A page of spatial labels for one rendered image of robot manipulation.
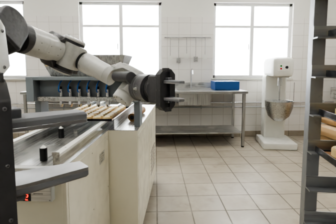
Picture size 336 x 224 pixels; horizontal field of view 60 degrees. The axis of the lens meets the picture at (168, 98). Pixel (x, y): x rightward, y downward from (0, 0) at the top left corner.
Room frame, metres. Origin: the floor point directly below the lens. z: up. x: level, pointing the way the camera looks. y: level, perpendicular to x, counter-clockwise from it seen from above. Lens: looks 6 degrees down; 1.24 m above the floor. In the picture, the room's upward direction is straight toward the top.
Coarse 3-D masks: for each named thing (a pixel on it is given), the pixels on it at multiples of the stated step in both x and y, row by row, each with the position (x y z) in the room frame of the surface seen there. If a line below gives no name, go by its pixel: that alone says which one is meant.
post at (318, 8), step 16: (320, 0) 0.69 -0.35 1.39; (320, 16) 0.69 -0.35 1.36; (320, 48) 0.69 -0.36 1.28; (320, 64) 0.69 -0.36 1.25; (320, 80) 0.69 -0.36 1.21; (320, 96) 0.69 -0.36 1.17; (304, 128) 0.71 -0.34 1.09; (320, 128) 0.69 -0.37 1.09; (304, 144) 0.71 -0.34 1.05; (304, 160) 0.70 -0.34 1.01; (304, 176) 0.70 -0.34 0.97; (304, 192) 0.69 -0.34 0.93; (304, 208) 0.69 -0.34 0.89
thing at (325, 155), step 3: (315, 147) 0.68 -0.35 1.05; (318, 147) 0.66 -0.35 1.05; (315, 150) 0.68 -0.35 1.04; (318, 150) 0.66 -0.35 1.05; (321, 150) 0.64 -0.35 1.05; (324, 150) 0.68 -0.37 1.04; (327, 150) 0.67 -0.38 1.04; (330, 150) 0.67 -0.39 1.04; (318, 153) 0.66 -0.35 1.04; (321, 153) 0.64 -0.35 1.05; (324, 153) 0.63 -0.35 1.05; (321, 156) 0.64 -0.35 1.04; (324, 156) 0.62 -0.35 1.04; (327, 156) 0.61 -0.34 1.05; (330, 156) 0.60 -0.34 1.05; (327, 159) 0.61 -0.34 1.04; (330, 159) 0.60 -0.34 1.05; (333, 159) 0.58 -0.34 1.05; (330, 162) 0.59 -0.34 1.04; (333, 162) 0.58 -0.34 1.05
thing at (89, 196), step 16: (48, 144) 1.48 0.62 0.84; (64, 144) 1.48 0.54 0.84; (96, 144) 1.59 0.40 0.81; (16, 160) 1.22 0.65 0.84; (32, 160) 1.22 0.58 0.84; (48, 160) 1.22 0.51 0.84; (80, 160) 1.32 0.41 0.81; (96, 160) 1.57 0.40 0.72; (96, 176) 1.57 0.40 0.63; (64, 192) 1.15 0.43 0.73; (80, 192) 1.31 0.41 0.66; (96, 192) 1.56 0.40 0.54; (32, 208) 1.16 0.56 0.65; (48, 208) 1.15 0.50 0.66; (64, 208) 1.15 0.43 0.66; (80, 208) 1.30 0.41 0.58; (96, 208) 1.55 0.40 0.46
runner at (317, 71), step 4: (312, 68) 0.69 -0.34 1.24; (316, 68) 0.69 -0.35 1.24; (320, 68) 0.69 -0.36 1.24; (324, 68) 0.69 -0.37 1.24; (328, 68) 0.68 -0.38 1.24; (332, 68) 0.68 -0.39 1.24; (312, 72) 0.69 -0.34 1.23; (316, 72) 0.69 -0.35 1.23; (320, 72) 0.69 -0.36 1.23; (324, 72) 0.69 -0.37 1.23; (312, 76) 0.68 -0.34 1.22; (316, 76) 0.67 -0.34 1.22; (320, 76) 0.67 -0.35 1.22; (324, 76) 0.67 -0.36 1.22
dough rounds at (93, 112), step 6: (78, 108) 2.23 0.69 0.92; (84, 108) 2.23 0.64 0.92; (90, 108) 2.26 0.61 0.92; (96, 108) 2.23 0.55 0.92; (102, 108) 2.23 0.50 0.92; (108, 108) 2.26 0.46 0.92; (114, 108) 2.26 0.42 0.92; (120, 108) 2.24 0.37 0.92; (126, 108) 2.37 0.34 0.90; (90, 114) 1.94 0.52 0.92; (96, 114) 2.02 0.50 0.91; (102, 114) 1.96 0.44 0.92; (108, 114) 1.96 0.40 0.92; (114, 114) 2.02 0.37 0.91
